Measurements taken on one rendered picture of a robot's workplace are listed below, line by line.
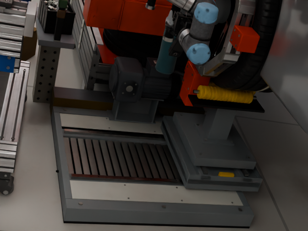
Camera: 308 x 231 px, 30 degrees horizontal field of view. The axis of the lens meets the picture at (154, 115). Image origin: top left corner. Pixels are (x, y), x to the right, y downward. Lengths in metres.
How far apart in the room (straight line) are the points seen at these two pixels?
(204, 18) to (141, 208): 0.90
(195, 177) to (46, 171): 0.67
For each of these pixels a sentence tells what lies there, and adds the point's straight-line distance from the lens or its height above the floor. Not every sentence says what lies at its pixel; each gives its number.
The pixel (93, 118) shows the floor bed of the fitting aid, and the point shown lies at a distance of 2.94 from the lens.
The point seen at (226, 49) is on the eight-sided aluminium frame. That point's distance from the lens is 2.24.
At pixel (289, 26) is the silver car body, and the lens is 2.04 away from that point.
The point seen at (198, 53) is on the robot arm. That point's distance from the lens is 1.91.
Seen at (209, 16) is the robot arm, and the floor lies 0.98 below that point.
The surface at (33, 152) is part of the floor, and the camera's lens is 2.75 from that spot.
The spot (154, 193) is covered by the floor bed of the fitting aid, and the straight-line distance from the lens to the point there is 2.52.
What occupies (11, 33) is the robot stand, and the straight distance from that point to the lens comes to 2.20.
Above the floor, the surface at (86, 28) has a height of 0.34.
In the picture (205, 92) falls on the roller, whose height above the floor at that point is 0.52.
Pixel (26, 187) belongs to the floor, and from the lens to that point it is 2.54.
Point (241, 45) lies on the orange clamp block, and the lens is 2.14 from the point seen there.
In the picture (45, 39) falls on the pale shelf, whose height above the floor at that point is 0.45.
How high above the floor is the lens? 1.56
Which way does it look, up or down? 29 degrees down
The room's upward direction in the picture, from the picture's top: 15 degrees clockwise
